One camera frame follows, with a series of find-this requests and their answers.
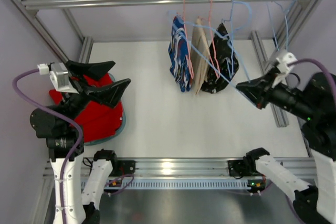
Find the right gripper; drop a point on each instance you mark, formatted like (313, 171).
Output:
(266, 91)

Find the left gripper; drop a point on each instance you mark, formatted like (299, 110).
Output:
(77, 85)

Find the red trousers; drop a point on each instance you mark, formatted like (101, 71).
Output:
(58, 97)

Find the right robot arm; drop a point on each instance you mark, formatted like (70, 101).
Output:
(315, 105)

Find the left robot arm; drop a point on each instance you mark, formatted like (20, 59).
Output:
(64, 137)

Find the black white patterned trousers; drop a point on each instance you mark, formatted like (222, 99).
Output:
(223, 53)

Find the pink hanger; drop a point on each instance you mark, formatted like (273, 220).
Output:
(189, 62)
(213, 57)

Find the beige trousers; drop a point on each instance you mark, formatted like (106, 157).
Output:
(200, 66)

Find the blue patterned trousers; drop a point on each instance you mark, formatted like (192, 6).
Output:
(177, 53)

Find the teal plastic basket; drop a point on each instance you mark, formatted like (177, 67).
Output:
(103, 124)

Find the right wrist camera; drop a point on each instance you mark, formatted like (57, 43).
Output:
(281, 65)

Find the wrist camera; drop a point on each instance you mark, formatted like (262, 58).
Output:
(281, 65)
(59, 76)

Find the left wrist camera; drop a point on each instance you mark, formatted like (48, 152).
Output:
(59, 76)

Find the right aluminium frame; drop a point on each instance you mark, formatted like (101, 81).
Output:
(297, 17)

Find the aluminium frame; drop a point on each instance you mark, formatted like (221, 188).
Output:
(297, 17)
(59, 31)

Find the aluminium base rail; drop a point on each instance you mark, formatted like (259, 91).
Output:
(192, 173)

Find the left aluminium frame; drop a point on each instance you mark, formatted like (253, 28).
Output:
(59, 31)

